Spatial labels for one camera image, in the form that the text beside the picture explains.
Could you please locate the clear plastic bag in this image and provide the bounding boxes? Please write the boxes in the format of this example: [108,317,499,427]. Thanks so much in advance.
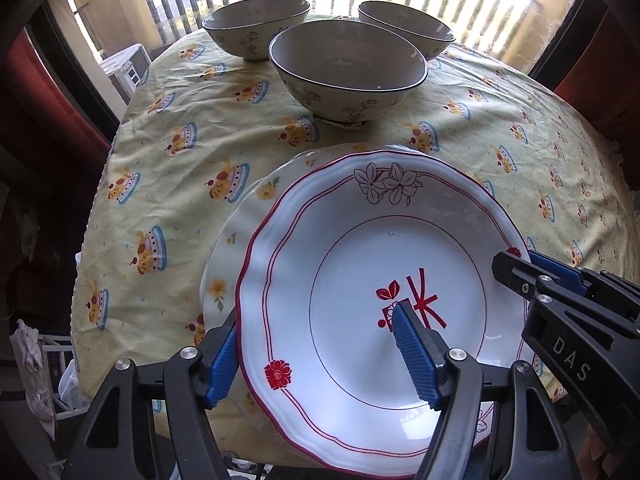
[57,360,93,413]

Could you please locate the yellow printed tablecloth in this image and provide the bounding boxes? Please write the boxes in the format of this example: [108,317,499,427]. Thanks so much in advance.
[70,12,631,461]

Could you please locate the crumpled pale cloth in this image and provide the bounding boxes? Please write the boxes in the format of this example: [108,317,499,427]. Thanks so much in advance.
[10,317,58,441]

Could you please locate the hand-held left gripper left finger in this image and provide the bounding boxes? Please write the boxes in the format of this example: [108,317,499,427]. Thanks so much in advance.
[62,307,241,480]

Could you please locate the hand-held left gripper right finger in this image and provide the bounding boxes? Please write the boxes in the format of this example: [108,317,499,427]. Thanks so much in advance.
[391,300,583,480]

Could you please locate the red curtain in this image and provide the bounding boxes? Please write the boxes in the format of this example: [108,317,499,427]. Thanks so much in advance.
[0,30,113,161]
[552,10,640,146]

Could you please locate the red rimmed white plate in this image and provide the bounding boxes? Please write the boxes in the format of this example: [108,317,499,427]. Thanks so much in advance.
[235,149,538,473]

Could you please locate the white wire rack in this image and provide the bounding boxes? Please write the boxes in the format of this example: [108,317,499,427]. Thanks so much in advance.
[10,335,76,421]

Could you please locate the white air conditioner unit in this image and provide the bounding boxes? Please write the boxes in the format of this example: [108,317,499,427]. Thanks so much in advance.
[99,44,152,106]

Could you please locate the yellow floral scalloped plate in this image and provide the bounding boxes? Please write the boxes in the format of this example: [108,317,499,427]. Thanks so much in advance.
[199,142,421,431]

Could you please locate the cream floral bowl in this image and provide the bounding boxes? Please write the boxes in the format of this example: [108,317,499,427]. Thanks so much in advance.
[268,21,429,128]
[357,0,457,60]
[201,0,312,62]

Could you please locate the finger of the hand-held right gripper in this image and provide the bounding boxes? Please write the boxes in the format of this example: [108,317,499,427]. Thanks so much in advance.
[527,251,640,311]
[491,251,558,306]

